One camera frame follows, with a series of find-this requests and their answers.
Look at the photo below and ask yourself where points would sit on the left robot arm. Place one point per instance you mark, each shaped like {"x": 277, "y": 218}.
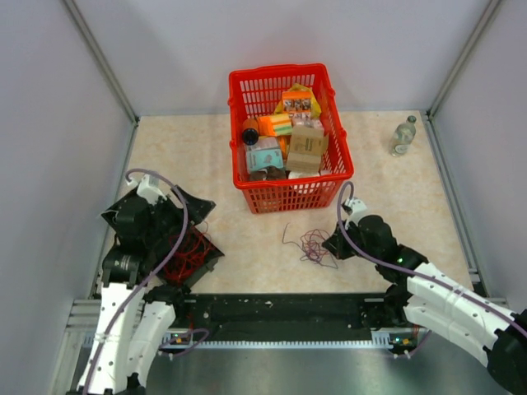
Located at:
{"x": 129, "y": 331}

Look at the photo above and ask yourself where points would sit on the white plastic bag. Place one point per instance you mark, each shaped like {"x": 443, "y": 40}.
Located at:
{"x": 308, "y": 188}

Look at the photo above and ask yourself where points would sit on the striped sponge pack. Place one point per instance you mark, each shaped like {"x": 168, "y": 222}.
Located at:
{"x": 275, "y": 125}

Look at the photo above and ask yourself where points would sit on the orange snack box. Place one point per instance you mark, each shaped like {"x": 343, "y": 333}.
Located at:
{"x": 296, "y": 101}

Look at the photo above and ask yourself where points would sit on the clear glass bottle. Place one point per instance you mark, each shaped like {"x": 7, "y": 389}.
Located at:
{"x": 403, "y": 137}

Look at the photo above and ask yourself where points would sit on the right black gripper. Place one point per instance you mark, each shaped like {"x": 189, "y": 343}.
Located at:
{"x": 336, "y": 244}

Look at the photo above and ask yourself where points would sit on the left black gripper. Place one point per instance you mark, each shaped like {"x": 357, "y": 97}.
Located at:
{"x": 198, "y": 207}

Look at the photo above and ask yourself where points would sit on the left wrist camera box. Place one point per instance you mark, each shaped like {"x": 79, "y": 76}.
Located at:
{"x": 148, "y": 189}

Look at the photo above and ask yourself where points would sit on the orange black bottle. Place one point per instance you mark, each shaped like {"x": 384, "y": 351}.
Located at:
{"x": 250, "y": 131}

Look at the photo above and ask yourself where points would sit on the red plastic basket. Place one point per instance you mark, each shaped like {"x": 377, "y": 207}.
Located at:
{"x": 255, "y": 93}

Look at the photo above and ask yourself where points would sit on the brown cardboard box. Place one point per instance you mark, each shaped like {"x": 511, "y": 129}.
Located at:
{"x": 306, "y": 149}

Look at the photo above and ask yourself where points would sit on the black divided tray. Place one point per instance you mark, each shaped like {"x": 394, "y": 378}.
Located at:
{"x": 189, "y": 251}

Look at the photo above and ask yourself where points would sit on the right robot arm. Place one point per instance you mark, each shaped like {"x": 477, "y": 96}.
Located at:
{"x": 422, "y": 294}

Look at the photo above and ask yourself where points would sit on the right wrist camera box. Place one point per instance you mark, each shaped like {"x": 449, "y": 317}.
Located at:
{"x": 355, "y": 209}

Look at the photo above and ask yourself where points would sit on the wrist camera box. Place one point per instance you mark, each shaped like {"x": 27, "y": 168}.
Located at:
{"x": 148, "y": 189}
{"x": 355, "y": 209}

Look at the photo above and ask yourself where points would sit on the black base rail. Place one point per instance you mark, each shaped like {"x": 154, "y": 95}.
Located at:
{"x": 287, "y": 317}

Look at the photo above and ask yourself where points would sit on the yellow bag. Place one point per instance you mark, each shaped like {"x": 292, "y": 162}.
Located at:
{"x": 316, "y": 110}

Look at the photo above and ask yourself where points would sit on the brown wrapped package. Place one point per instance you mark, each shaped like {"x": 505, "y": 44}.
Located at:
{"x": 269, "y": 173}

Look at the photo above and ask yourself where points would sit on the pink white packet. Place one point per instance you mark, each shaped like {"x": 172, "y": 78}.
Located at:
{"x": 304, "y": 120}

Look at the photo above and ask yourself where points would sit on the teal tissue box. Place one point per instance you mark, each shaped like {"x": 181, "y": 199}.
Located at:
{"x": 264, "y": 153}

